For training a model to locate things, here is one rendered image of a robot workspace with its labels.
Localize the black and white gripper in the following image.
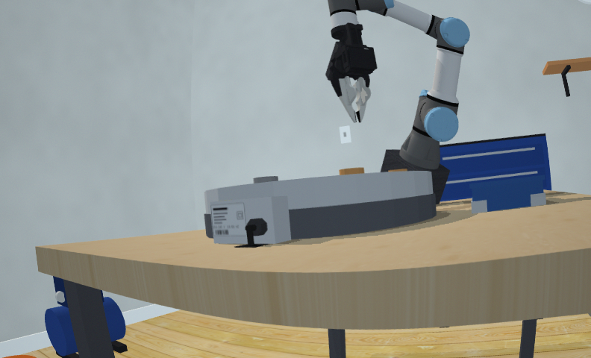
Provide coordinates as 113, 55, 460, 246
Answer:
329, 22, 378, 123

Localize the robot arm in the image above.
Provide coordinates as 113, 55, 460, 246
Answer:
328, 0, 470, 169

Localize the grey metal sleeve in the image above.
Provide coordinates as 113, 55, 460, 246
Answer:
253, 176, 278, 183

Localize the blue crate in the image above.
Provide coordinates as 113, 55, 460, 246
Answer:
469, 175, 546, 214

